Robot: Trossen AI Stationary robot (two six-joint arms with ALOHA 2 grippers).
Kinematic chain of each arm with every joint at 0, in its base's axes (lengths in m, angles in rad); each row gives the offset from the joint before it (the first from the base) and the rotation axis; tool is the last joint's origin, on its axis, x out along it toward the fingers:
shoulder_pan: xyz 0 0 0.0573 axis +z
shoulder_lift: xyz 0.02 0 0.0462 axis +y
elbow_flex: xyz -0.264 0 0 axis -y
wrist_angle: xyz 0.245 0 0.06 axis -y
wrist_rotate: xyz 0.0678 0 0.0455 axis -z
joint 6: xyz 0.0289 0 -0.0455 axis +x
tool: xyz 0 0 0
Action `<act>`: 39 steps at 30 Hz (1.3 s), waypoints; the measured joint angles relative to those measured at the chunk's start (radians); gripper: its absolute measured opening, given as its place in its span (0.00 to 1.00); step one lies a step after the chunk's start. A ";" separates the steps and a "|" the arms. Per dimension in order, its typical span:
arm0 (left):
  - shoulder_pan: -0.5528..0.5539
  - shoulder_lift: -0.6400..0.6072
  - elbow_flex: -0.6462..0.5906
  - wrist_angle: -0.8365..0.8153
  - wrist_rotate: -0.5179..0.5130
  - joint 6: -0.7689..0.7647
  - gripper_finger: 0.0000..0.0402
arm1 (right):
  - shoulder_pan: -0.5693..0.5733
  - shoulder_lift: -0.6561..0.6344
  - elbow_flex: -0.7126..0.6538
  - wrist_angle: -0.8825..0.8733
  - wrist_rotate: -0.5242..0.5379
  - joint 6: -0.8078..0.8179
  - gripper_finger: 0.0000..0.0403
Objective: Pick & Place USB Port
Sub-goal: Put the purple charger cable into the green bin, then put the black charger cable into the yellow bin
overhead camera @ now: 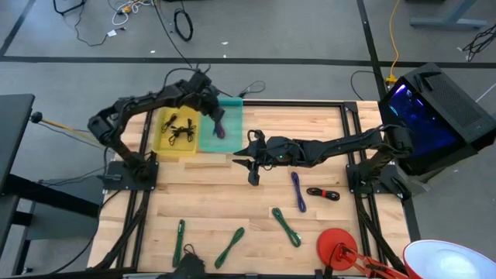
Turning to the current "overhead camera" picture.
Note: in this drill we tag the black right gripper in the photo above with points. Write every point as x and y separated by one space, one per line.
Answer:
279 153

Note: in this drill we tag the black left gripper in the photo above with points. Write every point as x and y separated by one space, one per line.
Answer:
207 97

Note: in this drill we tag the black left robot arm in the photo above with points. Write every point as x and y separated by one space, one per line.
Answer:
135 102

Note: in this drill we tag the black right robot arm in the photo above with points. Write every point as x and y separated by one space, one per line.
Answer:
341 147

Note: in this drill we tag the teal translucent plastic bin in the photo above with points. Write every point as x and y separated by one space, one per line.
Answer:
230 135

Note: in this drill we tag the yellow translucent plastic bin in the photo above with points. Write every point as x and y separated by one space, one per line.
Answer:
162 145

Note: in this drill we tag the red desk lamp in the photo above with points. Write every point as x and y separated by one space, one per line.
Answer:
333 242

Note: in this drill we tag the yellow rod with black knob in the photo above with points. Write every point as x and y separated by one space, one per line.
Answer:
36 117

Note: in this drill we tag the black side desk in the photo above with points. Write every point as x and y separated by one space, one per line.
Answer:
11 131

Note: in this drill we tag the grey desk foot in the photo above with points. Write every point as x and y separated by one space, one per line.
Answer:
445 21

